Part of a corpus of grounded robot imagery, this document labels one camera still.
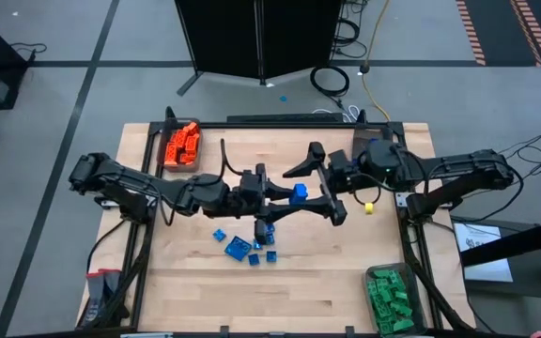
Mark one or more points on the black folding screen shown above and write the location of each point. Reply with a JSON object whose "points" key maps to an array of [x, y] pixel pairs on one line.
{"points": [[233, 37]]}

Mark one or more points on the clear grey plastic bin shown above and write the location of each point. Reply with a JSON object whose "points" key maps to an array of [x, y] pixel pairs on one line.
{"points": [[161, 141], [421, 319], [362, 138]]}

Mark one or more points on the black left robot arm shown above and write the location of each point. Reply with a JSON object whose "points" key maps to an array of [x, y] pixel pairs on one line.
{"points": [[134, 180]]}

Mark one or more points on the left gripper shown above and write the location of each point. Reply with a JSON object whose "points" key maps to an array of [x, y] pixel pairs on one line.
{"points": [[251, 192]]}

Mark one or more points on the blue four-stud brick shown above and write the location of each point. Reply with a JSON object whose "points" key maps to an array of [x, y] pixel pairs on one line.
{"points": [[271, 239], [271, 256], [219, 235], [253, 259], [257, 244], [298, 193]]}

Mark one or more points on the red-capped grey clamp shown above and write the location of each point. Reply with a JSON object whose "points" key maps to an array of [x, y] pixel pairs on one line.
{"points": [[94, 296], [112, 286]]}

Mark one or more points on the orange eight-stud brick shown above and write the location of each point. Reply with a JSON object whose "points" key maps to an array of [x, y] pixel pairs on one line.
{"points": [[192, 142], [180, 137], [190, 127], [189, 158]]}

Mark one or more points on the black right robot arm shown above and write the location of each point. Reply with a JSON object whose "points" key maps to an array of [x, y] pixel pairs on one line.
{"points": [[463, 164]]}

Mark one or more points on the white metal bracket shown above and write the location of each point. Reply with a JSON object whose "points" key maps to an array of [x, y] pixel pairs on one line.
{"points": [[401, 199], [107, 204]]}

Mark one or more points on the black power strip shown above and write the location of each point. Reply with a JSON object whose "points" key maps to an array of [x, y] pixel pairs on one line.
{"points": [[284, 118]]}

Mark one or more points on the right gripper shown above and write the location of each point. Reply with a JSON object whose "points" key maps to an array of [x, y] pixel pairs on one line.
{"points": [[383, 162]]}

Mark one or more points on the green curved four-stud brick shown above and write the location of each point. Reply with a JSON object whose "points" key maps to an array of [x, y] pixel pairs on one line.
{"points": [[404, 325]]}

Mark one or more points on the black metal stand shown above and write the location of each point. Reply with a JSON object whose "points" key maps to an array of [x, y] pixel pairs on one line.
{"points": [[510, 245]]}

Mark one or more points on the white paper sheet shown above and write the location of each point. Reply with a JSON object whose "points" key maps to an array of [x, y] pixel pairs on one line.
{"points": [[491, 273]]}

